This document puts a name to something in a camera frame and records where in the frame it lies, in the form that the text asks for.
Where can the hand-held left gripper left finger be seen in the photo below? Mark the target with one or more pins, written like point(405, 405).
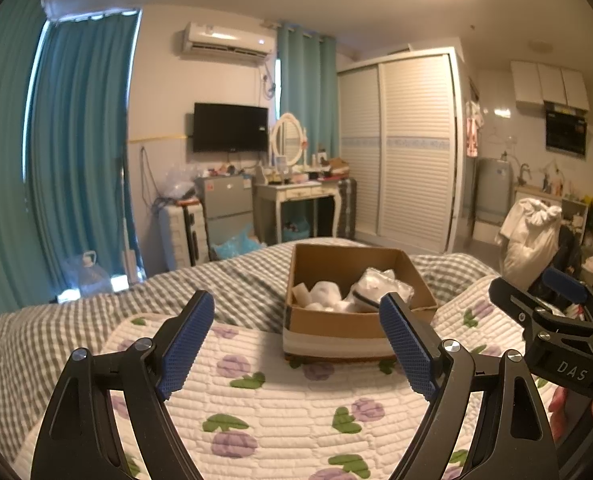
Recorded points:
point(184, 350)

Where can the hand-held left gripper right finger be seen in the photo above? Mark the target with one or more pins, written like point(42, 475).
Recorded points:
point(409, 350)

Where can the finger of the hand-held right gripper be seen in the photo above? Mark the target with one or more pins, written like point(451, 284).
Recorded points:
point(564, 282)
point(516, 302)

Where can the brown cardboard box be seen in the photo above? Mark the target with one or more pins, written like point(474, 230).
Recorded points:
point(336, 327)

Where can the white tissue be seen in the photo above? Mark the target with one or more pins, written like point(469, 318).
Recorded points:
point(326, 292)

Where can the person's right hand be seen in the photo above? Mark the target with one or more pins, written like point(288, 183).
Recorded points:
point(560, 415)

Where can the white garment on chair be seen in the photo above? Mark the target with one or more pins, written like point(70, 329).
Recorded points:
point(526, 240)

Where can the white open shelf unit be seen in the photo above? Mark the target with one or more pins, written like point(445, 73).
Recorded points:
point(574, 210)

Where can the grey checked blanket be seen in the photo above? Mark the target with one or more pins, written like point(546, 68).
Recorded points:
point(126, 295)

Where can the white quilted floral mat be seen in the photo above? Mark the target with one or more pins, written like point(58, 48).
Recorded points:
point(276, 410)

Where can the white suitcase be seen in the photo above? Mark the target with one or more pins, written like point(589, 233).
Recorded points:
point(176, 235)

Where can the blue plastic bag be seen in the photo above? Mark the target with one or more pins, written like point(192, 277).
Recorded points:
point(236, 246)

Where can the metal faucet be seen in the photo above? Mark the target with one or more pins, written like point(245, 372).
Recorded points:
point(525, 172)

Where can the grey washing machine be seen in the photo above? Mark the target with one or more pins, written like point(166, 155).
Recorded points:
point(495, 187)

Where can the clear water jug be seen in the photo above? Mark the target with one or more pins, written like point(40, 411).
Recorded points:
point(89, 277)

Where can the grey mini fridge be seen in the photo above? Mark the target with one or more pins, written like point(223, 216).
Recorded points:
point(226, 205)

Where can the black range hood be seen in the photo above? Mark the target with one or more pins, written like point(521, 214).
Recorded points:
point(566, 130)

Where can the dark suitcase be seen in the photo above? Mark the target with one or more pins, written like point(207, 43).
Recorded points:
point(347, 207)

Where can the blue basket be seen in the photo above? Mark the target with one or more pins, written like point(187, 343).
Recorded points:
point(296, 230)

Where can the clear plastic bag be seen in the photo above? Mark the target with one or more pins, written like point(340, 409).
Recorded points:
point(179, 182)

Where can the hanging pink clothes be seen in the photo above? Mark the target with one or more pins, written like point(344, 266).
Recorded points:
point(472, 130)

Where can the white louvered wardrobe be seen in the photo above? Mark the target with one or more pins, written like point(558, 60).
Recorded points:
point(406, 150)

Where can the white dressing table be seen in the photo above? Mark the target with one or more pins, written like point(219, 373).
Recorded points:
point(294, 191)

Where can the small open cardboard box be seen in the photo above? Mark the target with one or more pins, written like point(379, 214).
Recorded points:
point(339, 167)

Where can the teal curtain with grommets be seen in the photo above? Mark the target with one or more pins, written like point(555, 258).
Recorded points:
point(81, 150)

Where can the white oval vanity mirror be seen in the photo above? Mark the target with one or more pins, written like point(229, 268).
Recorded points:
point(287, 139)

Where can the wide teal curtain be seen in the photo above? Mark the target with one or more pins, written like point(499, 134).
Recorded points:
point(1, 160)

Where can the narrow teal curtain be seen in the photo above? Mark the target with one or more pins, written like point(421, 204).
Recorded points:
point(306, 95)

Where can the white air conditioner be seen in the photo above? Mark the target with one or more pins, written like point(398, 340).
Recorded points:
point(226, 37)

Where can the white kitchen wall cabinets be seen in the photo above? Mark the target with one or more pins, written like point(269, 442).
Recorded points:
point(549, 82)

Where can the black wall television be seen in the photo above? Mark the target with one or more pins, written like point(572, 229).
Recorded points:
point(230, 127)

